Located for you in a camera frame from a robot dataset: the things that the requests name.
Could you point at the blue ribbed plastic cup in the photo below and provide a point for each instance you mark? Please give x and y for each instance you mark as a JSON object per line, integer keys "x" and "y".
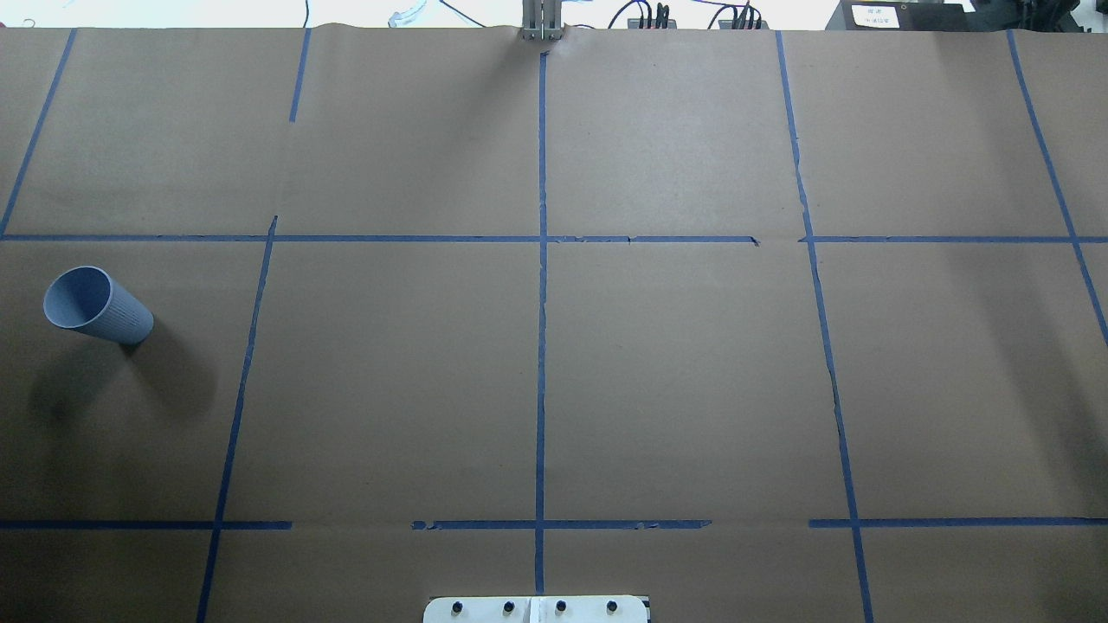
{"x": 90, "y": 301}

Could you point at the black power strip left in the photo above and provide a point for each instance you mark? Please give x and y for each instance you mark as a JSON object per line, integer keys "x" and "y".
{"x": 651, "y": 16}

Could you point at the black power strip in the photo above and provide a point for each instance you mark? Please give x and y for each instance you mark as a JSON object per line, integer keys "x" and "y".
{"x": 738, "y": 17}
{"x": 651, "y": 16}

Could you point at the black power strip right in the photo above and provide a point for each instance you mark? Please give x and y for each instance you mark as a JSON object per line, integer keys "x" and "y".
{"x": 738, "y": 17}

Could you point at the black box with label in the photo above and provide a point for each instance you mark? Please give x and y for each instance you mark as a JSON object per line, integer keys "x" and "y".
{"x": 906, "y": 16}

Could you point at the aluminium frame post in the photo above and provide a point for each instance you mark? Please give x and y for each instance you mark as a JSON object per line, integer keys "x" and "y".
{"x": 542, "y": 20}

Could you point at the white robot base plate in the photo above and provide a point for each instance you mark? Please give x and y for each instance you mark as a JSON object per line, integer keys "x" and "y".
{"x": 539, "y": 608}

